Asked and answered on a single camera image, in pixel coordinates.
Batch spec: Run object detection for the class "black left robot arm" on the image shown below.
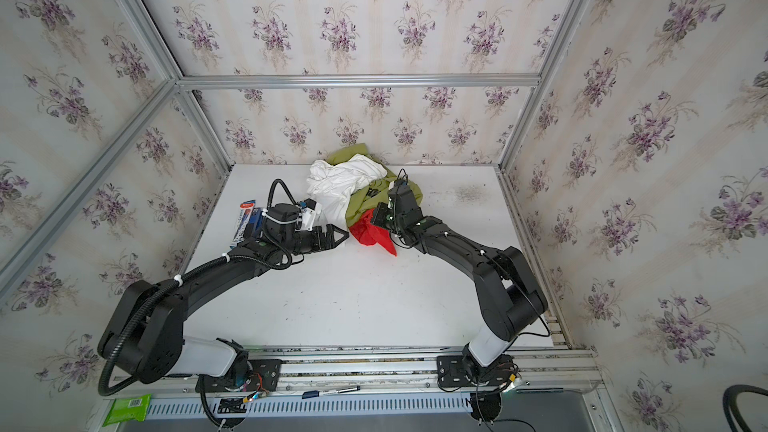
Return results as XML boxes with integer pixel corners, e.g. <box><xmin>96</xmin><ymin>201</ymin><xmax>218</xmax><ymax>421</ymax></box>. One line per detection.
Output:
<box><xmin>97</xmin><ymin>197</ymin><xmax>349</xmax><ymax>397</ymax></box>

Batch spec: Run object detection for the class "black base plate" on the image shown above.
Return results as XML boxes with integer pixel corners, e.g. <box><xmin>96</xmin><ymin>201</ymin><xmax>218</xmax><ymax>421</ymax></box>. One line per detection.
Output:
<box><xmin>436</xmin><ymin>355</ymin><xmax>519</xmax><ymax>390</ymax></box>
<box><xmin>202</xmin><ymin>359</ymin><xmax>283</xmax><ymax>393</ymax></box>

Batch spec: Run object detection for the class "white cloth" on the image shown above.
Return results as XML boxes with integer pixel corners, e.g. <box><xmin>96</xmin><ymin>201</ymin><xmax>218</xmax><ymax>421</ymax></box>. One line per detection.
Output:
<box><xmin>307</xmin><ymin>154</ymin><xmax>387</xmax><ymax>229</ymax></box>

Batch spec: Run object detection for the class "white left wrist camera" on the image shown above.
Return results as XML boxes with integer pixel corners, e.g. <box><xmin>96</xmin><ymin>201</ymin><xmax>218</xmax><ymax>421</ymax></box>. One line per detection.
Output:
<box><xmin>298</xmin><ymin>198</ymin><xmax>323</xmax><ymax>231</ymax></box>

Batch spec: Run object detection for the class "blue silver pen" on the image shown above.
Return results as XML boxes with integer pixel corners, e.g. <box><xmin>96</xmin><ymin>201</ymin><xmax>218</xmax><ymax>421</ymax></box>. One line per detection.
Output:
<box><xmin>301</xmin><ymin>385</ymin><xmax>361</xmax><ymax>400</ymax></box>

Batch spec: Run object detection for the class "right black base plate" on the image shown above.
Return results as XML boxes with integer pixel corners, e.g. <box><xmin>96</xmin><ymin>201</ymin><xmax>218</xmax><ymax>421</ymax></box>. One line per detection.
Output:
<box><xmin>436</xmin><ymin>355</ymin><xmax>519</xmax><ymax>390</ymax></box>

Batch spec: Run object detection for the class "olive green cloth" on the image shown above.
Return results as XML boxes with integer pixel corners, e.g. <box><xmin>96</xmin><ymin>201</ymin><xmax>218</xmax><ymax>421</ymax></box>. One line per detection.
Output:
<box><xmin>326</xmin><ymin>143</ymin><xmax>397</xmax><ymax>227</ymax></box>

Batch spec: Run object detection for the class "black chair edge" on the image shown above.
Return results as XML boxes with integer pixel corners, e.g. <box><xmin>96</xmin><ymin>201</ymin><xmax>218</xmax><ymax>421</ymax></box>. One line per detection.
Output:
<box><xmin>721</xmin><ymin>384</ymin><xmax>767</xmax><ymax>432</ymax></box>

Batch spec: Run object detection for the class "aluminium rail frame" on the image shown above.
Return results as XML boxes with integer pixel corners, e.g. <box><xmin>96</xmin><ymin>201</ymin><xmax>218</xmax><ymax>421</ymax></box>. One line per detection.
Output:
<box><xmin>107</xmin><ymin>344</ymin><xmax>604</xmax><ymax>400</ymax></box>

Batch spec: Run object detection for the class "white slotted cable duct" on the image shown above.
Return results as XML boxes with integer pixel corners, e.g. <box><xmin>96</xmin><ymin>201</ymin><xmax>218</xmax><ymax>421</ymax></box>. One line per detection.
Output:
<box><xmin>143</xmin><ymin>393</ymin><xmax>475</xmax><ymax>421</ymax></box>

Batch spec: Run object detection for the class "green wet wipes pack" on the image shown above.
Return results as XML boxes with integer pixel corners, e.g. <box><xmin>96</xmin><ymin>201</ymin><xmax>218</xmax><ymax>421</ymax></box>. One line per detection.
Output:
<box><xmin>102</xmin><ymin>394</ymin><xmax>152</xmax><ymax>427</ymax></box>

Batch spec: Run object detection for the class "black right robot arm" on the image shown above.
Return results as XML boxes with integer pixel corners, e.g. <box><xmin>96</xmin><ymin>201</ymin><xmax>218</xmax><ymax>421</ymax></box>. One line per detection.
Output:
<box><xmin>372</xmin><ymin>178</ymin><xmax>548</xmax><ymax>390</ymax></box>

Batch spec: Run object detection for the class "red blue packaged tool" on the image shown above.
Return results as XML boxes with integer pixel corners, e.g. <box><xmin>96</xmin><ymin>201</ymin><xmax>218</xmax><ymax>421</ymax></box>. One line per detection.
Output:
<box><xmin>230</xmin><ymin>200</ymin><xmax>264</xmax><ymax>248</ymax></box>

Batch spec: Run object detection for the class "red cloth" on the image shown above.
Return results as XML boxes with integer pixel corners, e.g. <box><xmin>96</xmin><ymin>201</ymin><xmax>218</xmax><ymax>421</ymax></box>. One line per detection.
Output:
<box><xmin>349</xmin><ymin>210</ymin><xmax>397</xmax><ymax>256</ymax></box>

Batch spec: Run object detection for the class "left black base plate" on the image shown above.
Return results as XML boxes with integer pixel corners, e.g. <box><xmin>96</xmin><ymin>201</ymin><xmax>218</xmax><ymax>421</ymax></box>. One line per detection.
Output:
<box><xmin>202</xmin><ymin>359</ymin><xmax>283</xmax><ymax>393</ymax></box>

